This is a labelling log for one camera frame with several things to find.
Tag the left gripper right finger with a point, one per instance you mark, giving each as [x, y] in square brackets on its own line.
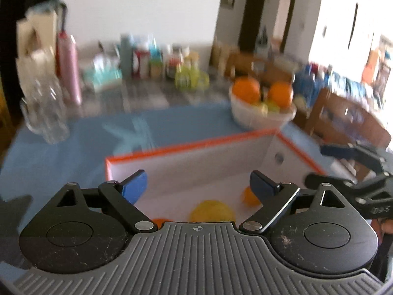
[316, 230]

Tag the glass jar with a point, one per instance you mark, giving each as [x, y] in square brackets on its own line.
[44, 110]

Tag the wooden chair near right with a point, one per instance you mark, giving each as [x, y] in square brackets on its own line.
[336, 119]

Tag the large orange left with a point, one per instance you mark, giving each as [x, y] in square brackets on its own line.
[247, 89]

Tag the blue patterned tablecloth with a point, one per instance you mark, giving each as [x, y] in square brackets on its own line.
[34, 170]

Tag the grey tall bottle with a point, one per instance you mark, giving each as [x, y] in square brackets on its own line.
[126, 55]

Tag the large orange right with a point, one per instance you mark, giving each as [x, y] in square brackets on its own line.
[281, 93]

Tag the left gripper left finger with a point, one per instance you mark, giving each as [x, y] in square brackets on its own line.
[83, 229]

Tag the pink thermos bottle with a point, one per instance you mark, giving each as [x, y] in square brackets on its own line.
[69, 67]

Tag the paper shopping bag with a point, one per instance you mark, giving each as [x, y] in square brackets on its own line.
[36, 48]

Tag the green yellow cup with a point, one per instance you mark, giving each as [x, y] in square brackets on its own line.
[191, 79]

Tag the small tangerine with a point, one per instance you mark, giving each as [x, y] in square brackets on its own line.
[160, 221]
[249, 198]

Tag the tissue box teal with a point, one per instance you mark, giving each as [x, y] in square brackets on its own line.
[103, 73]

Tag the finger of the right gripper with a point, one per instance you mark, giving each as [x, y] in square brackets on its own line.
[373, 158]
[381, 181]

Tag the large orange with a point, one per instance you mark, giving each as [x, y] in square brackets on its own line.
[247, 89]
[281, 93]

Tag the orange cardboard box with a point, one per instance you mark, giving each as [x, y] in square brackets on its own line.
[182, 176]

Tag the white perforated plastic bowl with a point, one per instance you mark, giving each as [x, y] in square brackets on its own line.
[257, 117]

